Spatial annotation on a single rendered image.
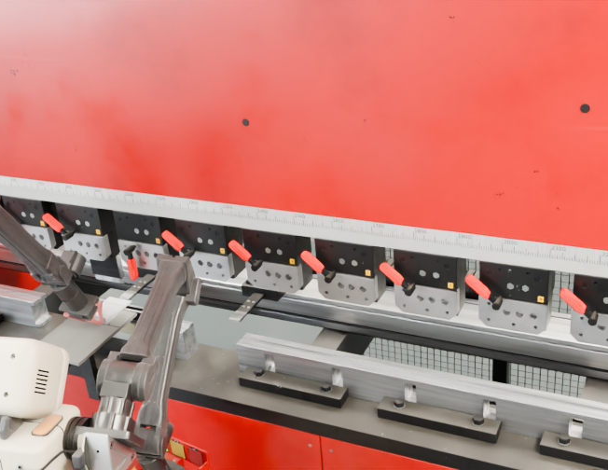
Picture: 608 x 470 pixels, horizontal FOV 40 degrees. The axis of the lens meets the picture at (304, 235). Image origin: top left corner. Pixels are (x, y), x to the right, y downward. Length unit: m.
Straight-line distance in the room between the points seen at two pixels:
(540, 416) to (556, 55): 0.86
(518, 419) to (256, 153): 0.88
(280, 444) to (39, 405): 0.78
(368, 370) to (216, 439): 0.50
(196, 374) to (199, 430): 0.15
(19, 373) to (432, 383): 0.98
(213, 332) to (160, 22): 2.43
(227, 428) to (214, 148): 0.78
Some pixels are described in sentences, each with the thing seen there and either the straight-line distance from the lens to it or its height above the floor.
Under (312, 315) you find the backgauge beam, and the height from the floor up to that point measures 0.92.
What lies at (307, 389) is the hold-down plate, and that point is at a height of 0.90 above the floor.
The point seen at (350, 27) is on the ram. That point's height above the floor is 1.84.
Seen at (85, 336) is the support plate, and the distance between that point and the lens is 2.42.
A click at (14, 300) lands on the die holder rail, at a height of 0.96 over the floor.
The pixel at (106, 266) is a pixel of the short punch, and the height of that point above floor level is 1.14.
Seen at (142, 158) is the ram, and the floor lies 1.50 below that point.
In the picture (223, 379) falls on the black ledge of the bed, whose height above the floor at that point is 0.87.
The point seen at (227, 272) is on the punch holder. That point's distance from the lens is 2.17.
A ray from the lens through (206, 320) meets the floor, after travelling 4.29.
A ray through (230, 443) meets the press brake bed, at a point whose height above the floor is 0.72.
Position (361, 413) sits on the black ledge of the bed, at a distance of 2.17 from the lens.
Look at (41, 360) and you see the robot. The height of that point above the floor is 1.35.
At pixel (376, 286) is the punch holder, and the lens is 2.00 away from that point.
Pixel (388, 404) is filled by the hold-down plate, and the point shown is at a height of 0.90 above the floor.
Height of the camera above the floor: 2.24
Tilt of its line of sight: 27 degrees down
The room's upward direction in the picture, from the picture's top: 6 degrees counter-clockwise
